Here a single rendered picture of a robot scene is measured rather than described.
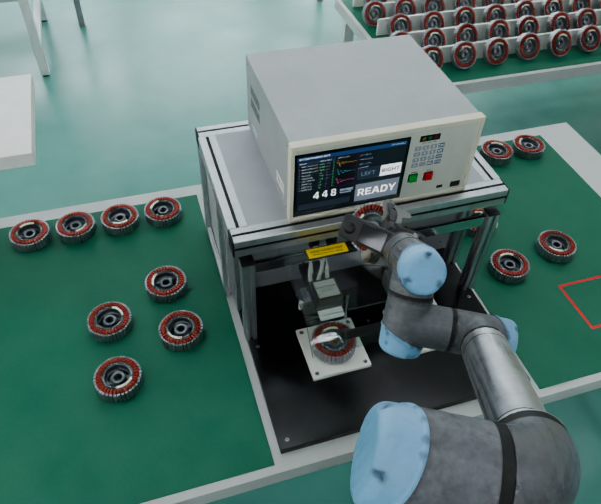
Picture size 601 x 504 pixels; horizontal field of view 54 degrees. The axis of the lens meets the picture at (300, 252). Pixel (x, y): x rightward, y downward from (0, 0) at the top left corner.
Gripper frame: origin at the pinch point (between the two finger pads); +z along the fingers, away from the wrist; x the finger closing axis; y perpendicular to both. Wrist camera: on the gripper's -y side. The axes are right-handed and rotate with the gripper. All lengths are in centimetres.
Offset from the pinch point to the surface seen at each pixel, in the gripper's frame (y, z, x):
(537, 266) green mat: 61, 41, 3
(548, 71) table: 77, 134, 76
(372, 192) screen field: -1.5, 7.1, 6.6
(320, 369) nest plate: 4.7, 10.0, -37.9
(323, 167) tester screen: -14.9, -0.7, 8.0
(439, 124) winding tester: 4.5, 0.8, 25.2
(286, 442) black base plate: 1, -4, -51
